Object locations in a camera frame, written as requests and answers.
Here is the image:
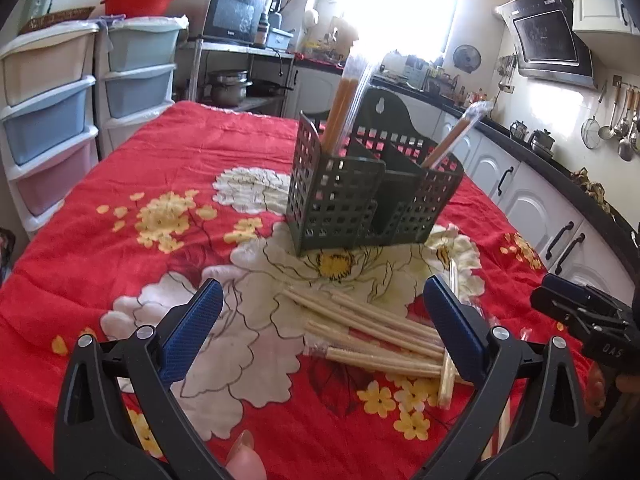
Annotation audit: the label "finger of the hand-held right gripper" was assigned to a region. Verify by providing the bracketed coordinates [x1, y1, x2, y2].
[542, 274, 631, 316]
[530, 287, 601, 343]

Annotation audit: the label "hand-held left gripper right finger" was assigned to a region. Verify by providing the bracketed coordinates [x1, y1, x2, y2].
[415, 275, 596, 480]

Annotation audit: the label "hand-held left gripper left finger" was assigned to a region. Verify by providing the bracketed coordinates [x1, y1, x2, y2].
[54, 278, 236, 480]

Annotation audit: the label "dark green utensil caddy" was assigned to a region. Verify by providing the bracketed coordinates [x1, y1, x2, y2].
[286, 87, 466, 257]

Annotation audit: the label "person's right hand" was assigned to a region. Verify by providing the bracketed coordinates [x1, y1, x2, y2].
[590, 364, 640, 413]

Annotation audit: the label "person's left hand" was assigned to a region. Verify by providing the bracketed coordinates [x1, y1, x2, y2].
[225, 430, 266, 480]

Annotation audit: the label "gold ornament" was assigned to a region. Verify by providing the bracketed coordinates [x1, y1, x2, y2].
[572, 167, 612, 212]

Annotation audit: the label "white base kitchen cabinets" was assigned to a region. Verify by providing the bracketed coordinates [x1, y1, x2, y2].
[292, 62, 640, 311]

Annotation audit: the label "black kitchen countertop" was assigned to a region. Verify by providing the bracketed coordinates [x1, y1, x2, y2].
[295, 52, 640, 263]

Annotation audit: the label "large metal spoon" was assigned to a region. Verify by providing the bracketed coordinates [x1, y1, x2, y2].
[617, 87, 640, 162]

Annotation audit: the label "steel kettle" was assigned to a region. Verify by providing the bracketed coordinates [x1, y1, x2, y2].
[528, 129, 556, 155]

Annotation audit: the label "metal ladle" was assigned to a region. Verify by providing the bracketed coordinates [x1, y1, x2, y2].
[598, 81, 624, 140]

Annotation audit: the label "red floral blanket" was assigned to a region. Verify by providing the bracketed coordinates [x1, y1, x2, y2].
[0, 100, 596, 480]

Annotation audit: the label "steel cooking pot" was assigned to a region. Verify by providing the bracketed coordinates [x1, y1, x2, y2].
[206, 70, 252, 107]

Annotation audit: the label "pale blue plastic drawer tower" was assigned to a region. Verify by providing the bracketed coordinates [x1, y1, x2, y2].
[96, 15, 190, 156]

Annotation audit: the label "black frying pan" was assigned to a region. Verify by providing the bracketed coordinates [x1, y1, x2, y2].
[247, 79, 294, 99]

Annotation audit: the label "multicolour plastic drawer tower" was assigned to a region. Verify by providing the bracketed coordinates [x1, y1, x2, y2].
[0, 20, 101, 233]

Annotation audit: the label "black range hood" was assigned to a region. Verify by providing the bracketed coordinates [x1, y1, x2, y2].
[495, 0, 599, 91]

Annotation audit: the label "small round fan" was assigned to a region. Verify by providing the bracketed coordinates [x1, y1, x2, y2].
[452, 44, 482, 72]

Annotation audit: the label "metal shelf rack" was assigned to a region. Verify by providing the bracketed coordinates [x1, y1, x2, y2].
[177, 35, 296, 117]

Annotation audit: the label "small blue plastic box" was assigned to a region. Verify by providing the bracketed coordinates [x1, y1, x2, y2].
[267, 27, 295, 51]

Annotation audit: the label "brown glass bottle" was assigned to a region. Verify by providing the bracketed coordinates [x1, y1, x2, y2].
[253, 10, 271, 49]

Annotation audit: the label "black microwave oven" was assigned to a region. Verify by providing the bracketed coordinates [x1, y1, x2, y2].
[201, 0, 266, 46]

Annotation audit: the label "red plastic basin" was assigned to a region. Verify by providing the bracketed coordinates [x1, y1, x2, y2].
[101, 0, 177, 17]

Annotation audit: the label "bright window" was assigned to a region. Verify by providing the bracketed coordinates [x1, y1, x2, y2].
[330, 0, 467, 57]

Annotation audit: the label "woven basket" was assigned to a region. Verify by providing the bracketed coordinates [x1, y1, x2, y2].
[17, 6, 96, 36]

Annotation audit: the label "metal wire strainer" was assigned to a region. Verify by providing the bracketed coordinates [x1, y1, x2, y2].
[581, 81, 609, 151]

